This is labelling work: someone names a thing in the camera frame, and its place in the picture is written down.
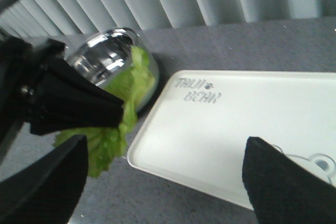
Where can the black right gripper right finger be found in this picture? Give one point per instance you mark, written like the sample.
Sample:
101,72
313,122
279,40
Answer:
281,191

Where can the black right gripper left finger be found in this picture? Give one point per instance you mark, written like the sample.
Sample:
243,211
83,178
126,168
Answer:
48,190

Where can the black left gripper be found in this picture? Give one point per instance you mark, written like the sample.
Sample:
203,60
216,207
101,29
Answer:
62,98

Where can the green lettuce leaf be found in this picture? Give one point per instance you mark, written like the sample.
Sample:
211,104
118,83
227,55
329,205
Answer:
105,143

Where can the white bear serving tray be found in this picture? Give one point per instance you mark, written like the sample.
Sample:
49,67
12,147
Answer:
197,130

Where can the green electric cooking pot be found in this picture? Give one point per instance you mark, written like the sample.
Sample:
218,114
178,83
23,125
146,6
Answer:
105,55

